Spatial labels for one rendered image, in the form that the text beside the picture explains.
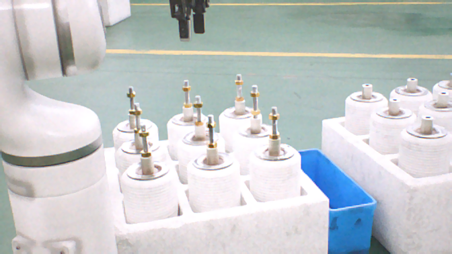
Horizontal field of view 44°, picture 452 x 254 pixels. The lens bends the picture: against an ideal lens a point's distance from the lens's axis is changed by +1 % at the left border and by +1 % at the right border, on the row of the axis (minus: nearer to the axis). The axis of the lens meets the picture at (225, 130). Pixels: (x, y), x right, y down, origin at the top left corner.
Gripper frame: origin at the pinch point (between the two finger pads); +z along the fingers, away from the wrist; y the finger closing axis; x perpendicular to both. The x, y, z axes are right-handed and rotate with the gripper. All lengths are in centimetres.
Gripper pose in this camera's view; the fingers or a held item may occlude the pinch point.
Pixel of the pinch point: (192, 29)
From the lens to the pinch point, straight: 106.0
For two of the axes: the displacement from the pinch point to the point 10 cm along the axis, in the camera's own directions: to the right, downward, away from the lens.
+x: -9.4, -0.8, 3.3
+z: 0.4, 9.3, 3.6
